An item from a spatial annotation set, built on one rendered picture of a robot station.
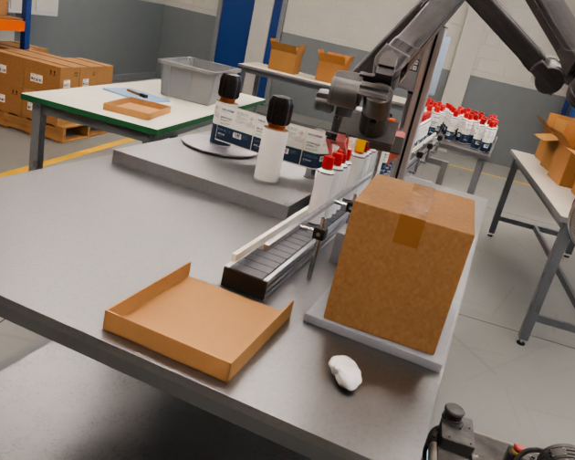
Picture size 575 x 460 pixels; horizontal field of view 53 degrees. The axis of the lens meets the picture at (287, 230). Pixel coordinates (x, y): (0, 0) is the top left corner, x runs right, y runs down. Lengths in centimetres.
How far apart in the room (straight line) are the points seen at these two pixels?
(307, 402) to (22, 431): 102
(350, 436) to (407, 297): 34
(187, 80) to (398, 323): 285
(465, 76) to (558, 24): 803
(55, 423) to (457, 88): 827
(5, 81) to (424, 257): 495
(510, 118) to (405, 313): 846
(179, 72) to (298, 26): 602
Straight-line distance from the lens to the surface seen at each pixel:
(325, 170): 167
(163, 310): 120
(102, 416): 189
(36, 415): 190
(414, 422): 108
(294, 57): 752
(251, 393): 102
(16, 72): 567
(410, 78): 200
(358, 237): 118
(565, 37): 136
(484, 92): 952
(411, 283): 119
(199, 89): 381
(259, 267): 134
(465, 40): 938
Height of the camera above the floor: 142
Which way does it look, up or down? 20 degrees down
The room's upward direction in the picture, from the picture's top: 13 degrees clockwise
